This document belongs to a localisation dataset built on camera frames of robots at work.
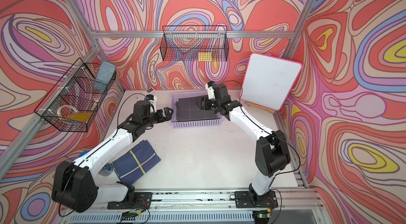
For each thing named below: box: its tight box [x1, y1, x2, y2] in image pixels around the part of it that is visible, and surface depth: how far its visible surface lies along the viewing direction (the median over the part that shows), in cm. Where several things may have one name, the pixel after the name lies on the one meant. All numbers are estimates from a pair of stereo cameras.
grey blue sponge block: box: [94, 60, 117, 86], surface depth 82 cm
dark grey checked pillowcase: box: [175, 95, 221, 123], surface depth 104 cm
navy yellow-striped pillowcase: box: [112, 139, 162, 185], surface depth 86 cm
